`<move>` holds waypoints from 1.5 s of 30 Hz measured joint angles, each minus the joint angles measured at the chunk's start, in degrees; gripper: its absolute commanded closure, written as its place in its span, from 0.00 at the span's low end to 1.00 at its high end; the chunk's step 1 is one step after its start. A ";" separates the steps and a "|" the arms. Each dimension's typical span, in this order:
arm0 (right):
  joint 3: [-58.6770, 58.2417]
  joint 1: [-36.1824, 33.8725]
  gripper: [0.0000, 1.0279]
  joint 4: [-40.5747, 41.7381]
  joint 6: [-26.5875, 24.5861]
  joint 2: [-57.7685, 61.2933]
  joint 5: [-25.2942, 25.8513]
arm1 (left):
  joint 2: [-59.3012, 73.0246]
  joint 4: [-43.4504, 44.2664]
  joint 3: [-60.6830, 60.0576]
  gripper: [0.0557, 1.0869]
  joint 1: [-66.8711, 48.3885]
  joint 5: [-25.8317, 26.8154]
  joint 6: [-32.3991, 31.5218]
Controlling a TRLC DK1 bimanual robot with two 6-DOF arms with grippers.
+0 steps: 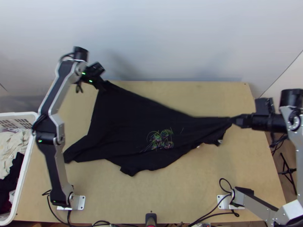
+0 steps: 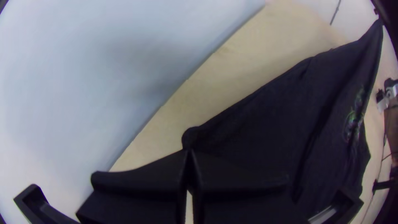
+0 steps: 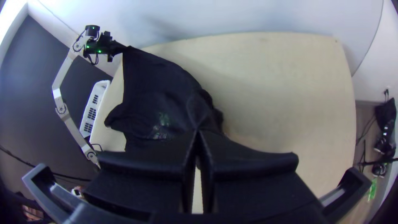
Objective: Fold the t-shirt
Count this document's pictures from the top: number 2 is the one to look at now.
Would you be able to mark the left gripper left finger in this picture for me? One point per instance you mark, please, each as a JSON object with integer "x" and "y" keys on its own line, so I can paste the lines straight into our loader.
{"x": 140, "y": 193}

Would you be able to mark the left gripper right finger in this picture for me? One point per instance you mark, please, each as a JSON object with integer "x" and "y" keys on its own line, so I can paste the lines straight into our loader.
{"x": 236, "y": 202}

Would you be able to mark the black t-shirt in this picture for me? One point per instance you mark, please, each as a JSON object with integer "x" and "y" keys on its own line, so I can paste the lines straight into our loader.
{"x": 280, "y": 118}

